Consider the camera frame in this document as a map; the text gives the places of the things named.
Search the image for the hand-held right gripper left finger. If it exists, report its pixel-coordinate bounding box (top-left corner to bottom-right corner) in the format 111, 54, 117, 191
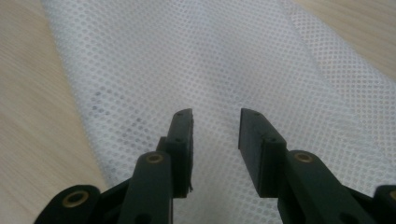
117, 107, 194, 224

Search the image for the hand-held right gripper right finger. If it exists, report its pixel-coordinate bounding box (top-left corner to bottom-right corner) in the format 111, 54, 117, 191
238, 107, 378, 224

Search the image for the white mesh laundry bag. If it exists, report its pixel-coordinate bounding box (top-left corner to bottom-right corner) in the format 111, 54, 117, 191
39, 0, 396, 224

